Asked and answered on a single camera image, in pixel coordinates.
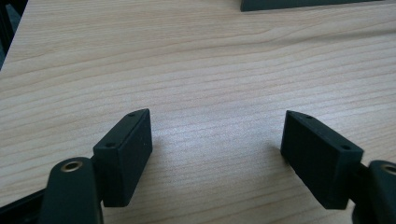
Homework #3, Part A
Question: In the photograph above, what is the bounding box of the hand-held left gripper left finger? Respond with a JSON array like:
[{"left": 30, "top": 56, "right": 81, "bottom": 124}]
[{"left": 92, "top": 107, "right": 154, "bottom": 208}]

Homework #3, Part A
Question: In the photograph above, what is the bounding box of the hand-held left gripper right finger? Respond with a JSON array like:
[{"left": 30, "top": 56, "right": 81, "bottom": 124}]
[{"left": 280, "top": 109, "right": 364, "bottom": 210}]

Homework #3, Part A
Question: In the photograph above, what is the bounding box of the dark flat slab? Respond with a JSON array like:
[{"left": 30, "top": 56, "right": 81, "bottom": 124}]
[{"left": 239, "top": 0, "right": 387, "bottom": 13}]

